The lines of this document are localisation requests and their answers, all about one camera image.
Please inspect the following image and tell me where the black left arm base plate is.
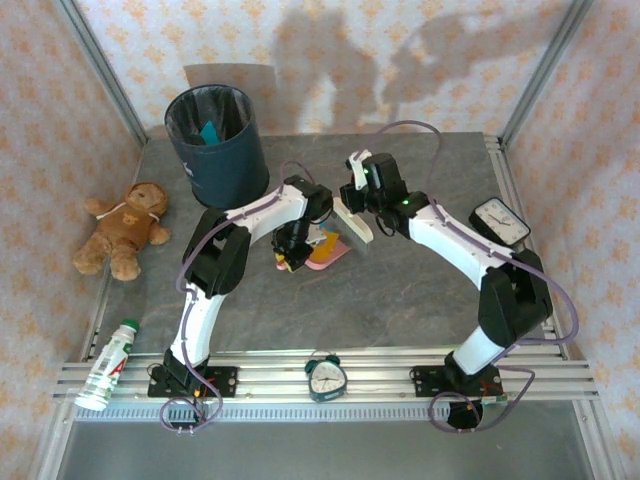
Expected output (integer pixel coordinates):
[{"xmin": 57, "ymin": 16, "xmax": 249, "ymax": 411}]
[{"xmin": 147, "ymin": 364, "xmax": 239, "ymax": 400}]

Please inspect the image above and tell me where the pink plastic dustpan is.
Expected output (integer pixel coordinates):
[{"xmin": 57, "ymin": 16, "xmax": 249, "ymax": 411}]
[{"xmin": 276, "ymin": 238, "xmax": 351, "ymax": 273}]

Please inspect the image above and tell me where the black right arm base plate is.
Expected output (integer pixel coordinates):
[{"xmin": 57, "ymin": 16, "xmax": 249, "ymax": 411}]
[{"xmin": 409, "ymin": 364, "xmax": 504, "ymax": 400}]

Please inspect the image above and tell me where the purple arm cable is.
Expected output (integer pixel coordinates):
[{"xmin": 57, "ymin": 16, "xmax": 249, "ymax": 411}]
[
  {"xmin": 159, "ymin": 159, "xmax": 321, "ymax": 435},
  {"xmin": 374, "ymin": 120, "xmax": 580, "ymax": 434}
]

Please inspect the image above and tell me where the aluminium frame post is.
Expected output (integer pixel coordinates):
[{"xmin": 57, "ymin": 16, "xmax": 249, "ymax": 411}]
[
  {"xmin": 49, "ymin": 0, "xmax": 149, "ymax": 146},
  {"xmin": 499, "ymin": 0, "xmax": 597, "ymax": 147}
]

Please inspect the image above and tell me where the dark blue trash bin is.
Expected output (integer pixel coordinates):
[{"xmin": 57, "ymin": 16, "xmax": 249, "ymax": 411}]
[{"xmin": 164, "ymin": 83, "xmax": 271, "ymax": 212}]

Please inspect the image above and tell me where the wide aluminium rail frame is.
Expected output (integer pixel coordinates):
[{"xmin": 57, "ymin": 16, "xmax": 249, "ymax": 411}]
[{"xmin": 52, "ymin": 347, "xmax": 601, "ymax": 421}]

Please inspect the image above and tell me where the aluminium table side rail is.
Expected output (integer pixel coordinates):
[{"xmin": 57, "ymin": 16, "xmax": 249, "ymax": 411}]
[
  {"xmin": 78, "ymin": 142, "xmax": 149, "ymax": 362},
  {"xmin": 482, "ymin": 132, "xmax": 574, "ymax": 361}
]

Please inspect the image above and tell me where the black bin liner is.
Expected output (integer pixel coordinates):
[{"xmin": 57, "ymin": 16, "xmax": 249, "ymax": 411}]
[{"xmin": 167, "ymin": 85, "xmax": 254, "ymax": 147}]

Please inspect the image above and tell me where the white plastic drink bottle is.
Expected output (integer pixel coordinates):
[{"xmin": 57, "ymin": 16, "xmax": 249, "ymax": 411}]
[{"xmin": 73, "ymin": 318, "xmax": 140, "ymax": 412}]

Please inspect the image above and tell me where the green twin-bell alarm clock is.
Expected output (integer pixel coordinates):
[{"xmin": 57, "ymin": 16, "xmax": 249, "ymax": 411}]
[{"xmin": 303, "ymin": 349, "xmax": 347, "ymax": 404}]

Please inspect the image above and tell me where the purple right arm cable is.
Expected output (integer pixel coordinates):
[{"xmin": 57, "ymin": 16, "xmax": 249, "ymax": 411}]
[{"xmin": 374, "ymin": 120, "xmax": 580, "ymax": 434}]

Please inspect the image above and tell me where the cream hand brush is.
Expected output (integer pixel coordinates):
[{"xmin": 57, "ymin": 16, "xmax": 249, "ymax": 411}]
[{"xmin": 332, "ymin": 197, "xmax": 374, "ymax": 254}]

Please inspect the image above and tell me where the black square clock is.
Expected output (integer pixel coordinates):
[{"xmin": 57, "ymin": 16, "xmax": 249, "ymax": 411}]
[{"xmin": 467, "ymin": 197, "xmax": 532, "ymax": 247}]

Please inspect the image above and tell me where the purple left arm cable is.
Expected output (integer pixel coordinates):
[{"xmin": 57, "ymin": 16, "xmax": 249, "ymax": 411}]
[{"xmin": 159, "ymin": 159, "xmax": 321, "ymax": 435}]

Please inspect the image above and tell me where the brown teddy bear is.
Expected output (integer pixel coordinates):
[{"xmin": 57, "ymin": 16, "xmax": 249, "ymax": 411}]
[{"xmin": 72, "ymin": 180, "xmax": 172, "ymax": 282}]

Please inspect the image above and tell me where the grey slotted cable duct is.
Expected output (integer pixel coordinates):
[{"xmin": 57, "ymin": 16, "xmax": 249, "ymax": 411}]
[{"xmin": 73, "ymin": 402, "xmax": 484, "ymax": 422}]

